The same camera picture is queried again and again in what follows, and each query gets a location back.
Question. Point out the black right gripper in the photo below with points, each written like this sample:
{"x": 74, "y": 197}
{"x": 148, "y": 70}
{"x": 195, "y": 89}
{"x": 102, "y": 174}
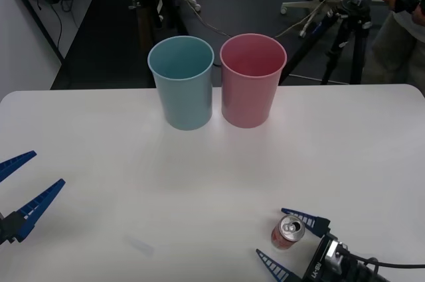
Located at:
{"x": 317, "y": 262}

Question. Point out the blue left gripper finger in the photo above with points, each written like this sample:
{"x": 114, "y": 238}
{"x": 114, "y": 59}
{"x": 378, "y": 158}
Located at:
{"x": 15, "y": 162}
{"x": 30, "y": 215}

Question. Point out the red drink can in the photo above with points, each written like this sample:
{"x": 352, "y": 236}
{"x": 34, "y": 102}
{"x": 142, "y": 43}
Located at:
{"x": 287, "y": 234}

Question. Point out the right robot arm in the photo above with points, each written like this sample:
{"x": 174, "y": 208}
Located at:
{"x": 362, "y": 273}

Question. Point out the pink plastic bin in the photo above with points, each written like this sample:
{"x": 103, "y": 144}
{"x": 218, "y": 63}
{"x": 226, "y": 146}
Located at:
{"x": 247, "y": 99}

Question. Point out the pale blue plastic bin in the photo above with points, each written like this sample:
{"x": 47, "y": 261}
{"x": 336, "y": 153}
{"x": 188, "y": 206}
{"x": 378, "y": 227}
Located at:
{"x": 186, "y": 103}

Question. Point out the person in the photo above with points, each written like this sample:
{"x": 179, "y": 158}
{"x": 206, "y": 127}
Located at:
{"x": 398, "y": 49}

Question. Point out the black tripod with blue clamp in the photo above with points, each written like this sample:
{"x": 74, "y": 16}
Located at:
{"x": 352, "y": 23}

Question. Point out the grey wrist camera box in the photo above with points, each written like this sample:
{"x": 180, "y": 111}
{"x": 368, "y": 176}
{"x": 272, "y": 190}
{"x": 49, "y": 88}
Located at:
{"x": 335, "y": 258}

